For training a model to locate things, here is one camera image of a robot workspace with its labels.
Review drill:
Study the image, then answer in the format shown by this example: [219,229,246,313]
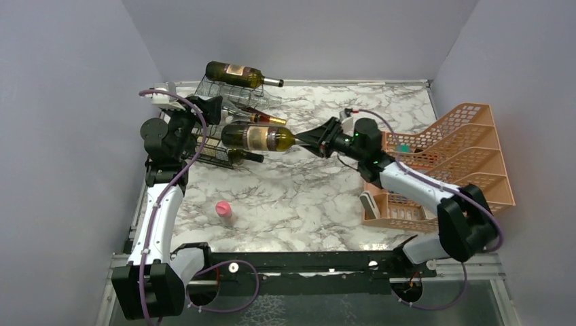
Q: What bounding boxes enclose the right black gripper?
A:
[295,116,366,162]

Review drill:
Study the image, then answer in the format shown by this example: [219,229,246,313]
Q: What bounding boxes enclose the clear glass wine bottle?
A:
[219,107,260,125]

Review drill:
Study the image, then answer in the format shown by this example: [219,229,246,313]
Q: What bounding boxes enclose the dark green wine bottle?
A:
[204,61,284,89]
[227,149,264,164]

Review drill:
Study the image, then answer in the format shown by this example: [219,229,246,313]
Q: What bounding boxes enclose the green wine bottle tan label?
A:
[221,124,296,152]

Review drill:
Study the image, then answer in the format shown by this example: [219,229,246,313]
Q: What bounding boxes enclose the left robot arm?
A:
[111,95,223,325]

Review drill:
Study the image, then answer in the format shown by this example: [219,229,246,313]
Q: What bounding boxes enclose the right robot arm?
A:
[295,117,503,276]

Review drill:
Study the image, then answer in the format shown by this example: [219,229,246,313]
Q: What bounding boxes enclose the clear empty glass bottle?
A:
[209,85,282,109]

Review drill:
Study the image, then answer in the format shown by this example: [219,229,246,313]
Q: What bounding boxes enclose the amber bottle gold cap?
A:
[242,107,287,126]

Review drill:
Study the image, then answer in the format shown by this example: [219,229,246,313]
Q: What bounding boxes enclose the small pink capped bottle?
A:
[215,201,236,225]

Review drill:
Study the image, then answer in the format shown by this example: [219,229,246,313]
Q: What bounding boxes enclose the white grey device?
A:
[359,191,381,220]

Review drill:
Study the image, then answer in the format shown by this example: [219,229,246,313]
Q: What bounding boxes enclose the orange plastic desk organizer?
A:
[361,103,516,233]

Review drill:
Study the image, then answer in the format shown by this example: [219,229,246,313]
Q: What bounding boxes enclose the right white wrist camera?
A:
[339,108,354,125]

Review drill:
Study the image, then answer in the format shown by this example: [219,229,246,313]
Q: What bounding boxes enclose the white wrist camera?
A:
[339,108,354,125]
[150,81,184,111]

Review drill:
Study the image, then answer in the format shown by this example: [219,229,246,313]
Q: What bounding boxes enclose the black wire wine rack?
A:
[176,77,244,169]

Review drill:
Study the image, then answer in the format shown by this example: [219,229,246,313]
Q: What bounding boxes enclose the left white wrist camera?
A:
[150,81,184,111]

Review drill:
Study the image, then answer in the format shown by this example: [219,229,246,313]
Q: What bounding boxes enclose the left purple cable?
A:
[137,88,209,326]

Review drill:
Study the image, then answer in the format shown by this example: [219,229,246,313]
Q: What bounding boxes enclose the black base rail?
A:
[188,251,437,296]

